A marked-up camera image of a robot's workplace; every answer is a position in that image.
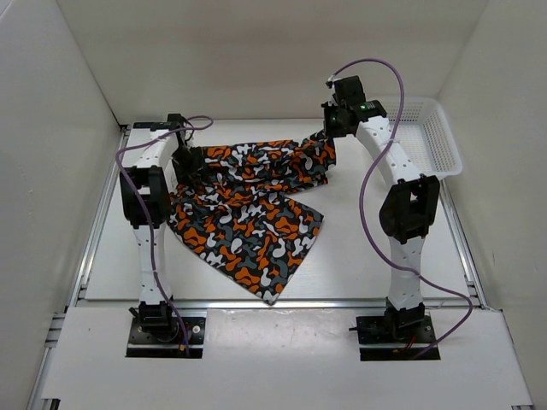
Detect front aluminium rail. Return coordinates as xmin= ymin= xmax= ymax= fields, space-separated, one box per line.
xmin=68 ymin=297 xmax=488 ymax=312

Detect orange black camouflage shorts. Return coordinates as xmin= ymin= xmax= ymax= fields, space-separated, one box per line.
xmin=168 ymin=132 xmax=337 ymax=305

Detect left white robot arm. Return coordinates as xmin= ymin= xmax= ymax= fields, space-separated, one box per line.
xmin=115 ymin=114 xmax=212 ymax=307

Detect white plastic mesh basket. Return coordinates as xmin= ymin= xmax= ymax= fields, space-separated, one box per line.
xmin=396 ymin=97 xmax=462 ymax=179

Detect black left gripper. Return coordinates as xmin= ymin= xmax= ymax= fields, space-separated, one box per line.
xmin=170 ymin=145 xmax=208 ymax=189

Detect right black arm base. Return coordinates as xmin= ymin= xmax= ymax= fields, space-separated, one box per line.
xmin=349 ymin=301 xmax=441 ymax=362

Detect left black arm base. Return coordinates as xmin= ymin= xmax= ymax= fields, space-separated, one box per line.
xmin=126 ymin=302 xmax=207 ymax=359

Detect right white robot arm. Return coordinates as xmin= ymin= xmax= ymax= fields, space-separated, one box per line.
xmin=322 ymin=76 xmax=440 ymax=342

